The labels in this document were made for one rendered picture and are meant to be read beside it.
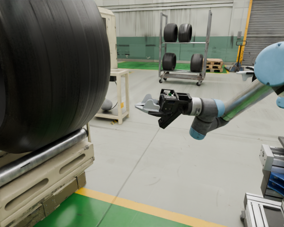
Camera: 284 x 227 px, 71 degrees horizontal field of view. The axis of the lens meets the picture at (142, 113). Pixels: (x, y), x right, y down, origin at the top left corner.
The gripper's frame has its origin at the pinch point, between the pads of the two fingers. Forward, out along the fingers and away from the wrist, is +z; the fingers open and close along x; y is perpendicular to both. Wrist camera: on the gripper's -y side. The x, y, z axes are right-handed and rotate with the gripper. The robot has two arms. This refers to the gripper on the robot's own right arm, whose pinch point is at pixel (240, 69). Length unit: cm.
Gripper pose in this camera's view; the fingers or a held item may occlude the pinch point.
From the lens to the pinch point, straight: 146.7
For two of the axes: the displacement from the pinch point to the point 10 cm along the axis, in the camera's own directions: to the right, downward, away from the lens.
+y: 1.0, 9.0, 4.3
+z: -7.1, -2.5, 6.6
